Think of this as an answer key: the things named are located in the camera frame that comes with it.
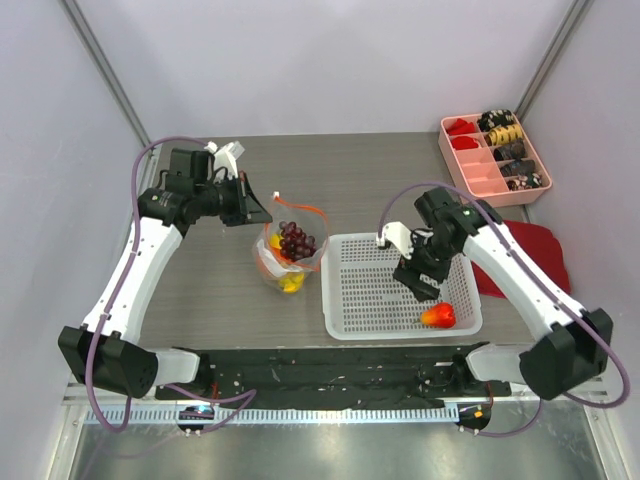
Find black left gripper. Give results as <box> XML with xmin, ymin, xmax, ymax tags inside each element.
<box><xmin>194</xmin><ymin>170</ymin><xmax>272</xmax><ymax>227</ymax></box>

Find red toy pepper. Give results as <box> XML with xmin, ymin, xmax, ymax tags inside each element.
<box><xmin>418</xmin><ymin>302</ymin><xmax>457</xmax><ymax>329</ymax></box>

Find clear zip bag orange zipper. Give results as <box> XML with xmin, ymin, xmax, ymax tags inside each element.
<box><xmin>252</xmin><ymin>192</ymin><xmax>329</xmax><ymax>294</ymax></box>

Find dark red toy grapes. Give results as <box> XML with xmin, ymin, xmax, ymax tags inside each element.
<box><xmin>278</xmin><ymin>221</ymin><xmax>318</xmax><ymax>262</ymax></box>

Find orange toy pumpkin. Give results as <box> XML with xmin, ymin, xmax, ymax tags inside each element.
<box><xmin>253</xmin><ymin>250</ymin><xmax>265</xmax><ymax>271</ymax></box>

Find yellow toy banana bunch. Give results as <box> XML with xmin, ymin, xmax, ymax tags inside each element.
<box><xmin>269</xmin><ymin>234</ymin><xmax>306</xmax><ymax>294</ymax></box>

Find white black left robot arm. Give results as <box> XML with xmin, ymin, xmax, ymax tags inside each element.
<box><xmin>58</xmin><ymin>141</ymin><xmax>272</xmax><ymax>399</ymax></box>

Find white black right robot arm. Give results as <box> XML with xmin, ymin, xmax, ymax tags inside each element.
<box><xmin>376</xmin><ymin>182</ymin><xmax>613</xmax><ymax>400</ymax></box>

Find white perforated plastic basket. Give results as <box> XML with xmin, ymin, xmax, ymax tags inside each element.
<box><xmin>321</xmin><ymin>233</ymin><xmax>483</xmax><ymax>342</ymax></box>

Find folded red cloth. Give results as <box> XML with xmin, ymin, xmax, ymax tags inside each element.
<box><xmin>503</xmin><ymin>220</ymin><xmax>572</xmax><ymax>294</ymax></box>

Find pink compartment tray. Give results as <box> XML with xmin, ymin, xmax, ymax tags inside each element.
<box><xmin>438</xmin><ymin>114</ymin><xmax>553</xmax><ymax>207</ymax></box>

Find red cloth piece lower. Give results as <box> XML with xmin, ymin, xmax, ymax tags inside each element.
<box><xmin>450</xmin><ymin>136</ymin><xmax>480</xmax><ymax>150</ymax></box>

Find red cloth piece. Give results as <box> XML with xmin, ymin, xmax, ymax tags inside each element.
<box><xmin>450</xmin><ymin>136</ymin><xmax>480</xmax><ymax>150</ymax></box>
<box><xmin>446</xmin><ymin>118</ymin><xmax>476</xmax><ymax>136</ymax></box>

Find dark patterned rolled cloth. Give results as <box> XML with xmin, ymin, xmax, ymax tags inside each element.
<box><xmin>500</xmin><ymin>159</ymin><xmax>536</xmax><ymax>177</ymax></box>

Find dark dotted rolled cloth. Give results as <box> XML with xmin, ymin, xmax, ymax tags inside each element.
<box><xmin>506</xmin><ymin>172</ymin><xmax>542</xmax><ymax>191</ymax></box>

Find dark brown rolled cloth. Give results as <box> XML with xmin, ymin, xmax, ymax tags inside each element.
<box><xmin>493</xmin><ymin>139</ymin><xmax>526</xmax><ymax>161</ymax></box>

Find red cloth piece upper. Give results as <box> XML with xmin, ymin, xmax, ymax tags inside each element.
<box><xmin>446</xmin><ymin>118</ymin><xmax>476</xmax><ymax>136</ymax></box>

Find yellow striped rolled cloth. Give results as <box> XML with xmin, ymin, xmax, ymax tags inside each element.
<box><xmin>485</xmin><ymin>124</ymin><xmax>524</xmax><ymax>146</ymax></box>

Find black floral rolled cloth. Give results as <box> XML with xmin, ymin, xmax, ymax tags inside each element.
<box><xmin>477</xmin><ymin>109</ymin><xmax>515</xmax><ymax>132</ymax></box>

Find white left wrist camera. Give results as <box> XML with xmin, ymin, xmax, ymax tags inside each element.
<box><xmin>204</xmin><ymin>141</ymin><xmax>245</xmax><ymax>182</ymax></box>

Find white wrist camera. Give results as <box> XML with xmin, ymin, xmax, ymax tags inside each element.
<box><xmin>204</xmin><ymin>141</ymin><xmax>245</xmax><ymax>182</ymax></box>
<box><xmin>376</xmin><ymin>221</ymin><xmax>414</xmax><ymax>260</ymax></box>

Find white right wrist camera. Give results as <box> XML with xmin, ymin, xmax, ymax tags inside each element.
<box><xmin>376</xmin><ymin>221</ymin><xmax>414</xmax><ymax>260</ymax></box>

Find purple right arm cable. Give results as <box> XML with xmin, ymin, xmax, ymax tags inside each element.
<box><xmin>377</xmin><ymin>181</ymin><xmax>631</xmax><ymax>438</ymax></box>

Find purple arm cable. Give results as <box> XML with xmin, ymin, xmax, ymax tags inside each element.
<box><xmin>377</xmin><ymin>181</ymin><xmax>631</xmax><ymax>438</ymax></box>
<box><xmin>85</xmin><ymin>136</ymin><xmax>257</xmax><ymax>433</ymax></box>

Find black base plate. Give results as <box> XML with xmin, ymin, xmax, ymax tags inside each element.
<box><xmin>182</xmin><ymin>345</ymin><xmax>511</xmax><ymax>411</ymax></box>

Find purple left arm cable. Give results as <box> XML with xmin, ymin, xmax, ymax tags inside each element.
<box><xmin>85</xmin><ymin>136</ymin><xmax>257</xmax><ymax>433</ymax></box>

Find white slotted cable duct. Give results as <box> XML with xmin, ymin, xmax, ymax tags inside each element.
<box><xmin>83</xmin><ymin>405</ymin><xmax>460</xmax><ymax>425</ymax></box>

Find aluminium frame rail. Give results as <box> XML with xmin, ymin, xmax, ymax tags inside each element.
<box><xmin>58</xmin><ymin>0</ymin><xmax>151</xmax><ymax>146</ymax></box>

